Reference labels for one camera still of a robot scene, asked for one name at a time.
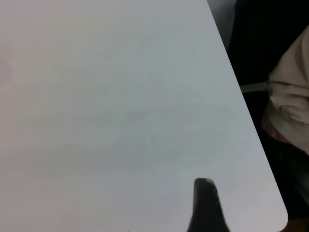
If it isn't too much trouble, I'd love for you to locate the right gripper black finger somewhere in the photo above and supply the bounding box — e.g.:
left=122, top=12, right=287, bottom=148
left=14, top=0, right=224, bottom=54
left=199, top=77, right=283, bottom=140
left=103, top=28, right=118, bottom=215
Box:
left=187, top=178, right=232, bottom=232

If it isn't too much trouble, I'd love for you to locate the beige cloth garment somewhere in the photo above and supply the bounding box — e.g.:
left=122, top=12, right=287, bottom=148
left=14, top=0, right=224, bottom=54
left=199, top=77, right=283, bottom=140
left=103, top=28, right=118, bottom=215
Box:
left=262, top=24, right=309, bottom=155

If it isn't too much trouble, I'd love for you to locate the white strap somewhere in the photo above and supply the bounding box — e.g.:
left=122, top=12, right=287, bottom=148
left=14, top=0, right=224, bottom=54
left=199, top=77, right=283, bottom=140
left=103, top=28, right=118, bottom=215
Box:
left=240, top=81, right=270, bottom=94

